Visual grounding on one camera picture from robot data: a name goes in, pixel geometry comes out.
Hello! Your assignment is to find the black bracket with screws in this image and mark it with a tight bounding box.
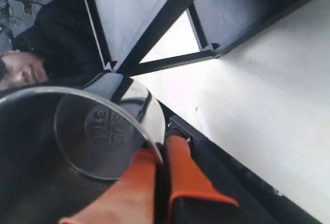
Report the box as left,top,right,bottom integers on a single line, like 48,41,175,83
165,115,199,152

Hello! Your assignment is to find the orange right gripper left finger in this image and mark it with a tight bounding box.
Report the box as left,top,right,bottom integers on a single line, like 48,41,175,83
59,149,164,223

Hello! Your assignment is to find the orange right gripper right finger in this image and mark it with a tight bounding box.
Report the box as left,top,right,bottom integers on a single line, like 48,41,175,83
166,135,239,223

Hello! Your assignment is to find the stainless steel cup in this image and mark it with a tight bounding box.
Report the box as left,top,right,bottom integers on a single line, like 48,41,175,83
1,73,166,223

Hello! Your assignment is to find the person in black jacket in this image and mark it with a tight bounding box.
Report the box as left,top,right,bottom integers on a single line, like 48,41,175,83
1,0,103,90

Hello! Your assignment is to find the black metal frame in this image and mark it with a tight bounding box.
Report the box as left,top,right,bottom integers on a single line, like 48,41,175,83
85,0,311,76

